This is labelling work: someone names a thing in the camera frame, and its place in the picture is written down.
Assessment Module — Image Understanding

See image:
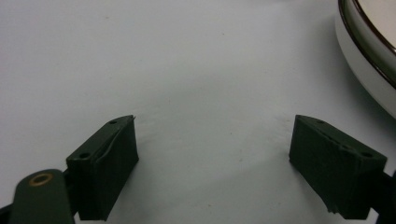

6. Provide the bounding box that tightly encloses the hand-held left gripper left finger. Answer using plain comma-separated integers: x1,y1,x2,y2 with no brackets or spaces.
65,115,140,222

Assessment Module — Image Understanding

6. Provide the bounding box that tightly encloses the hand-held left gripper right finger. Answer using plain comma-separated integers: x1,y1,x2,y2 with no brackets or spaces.
289,114,389,220

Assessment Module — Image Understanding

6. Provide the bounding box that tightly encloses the white dark-rimmed plate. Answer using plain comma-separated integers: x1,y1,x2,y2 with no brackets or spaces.
334,0,396,120

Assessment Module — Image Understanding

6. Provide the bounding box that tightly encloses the pale blue table sheet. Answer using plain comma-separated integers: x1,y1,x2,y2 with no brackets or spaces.
0,0,396,224

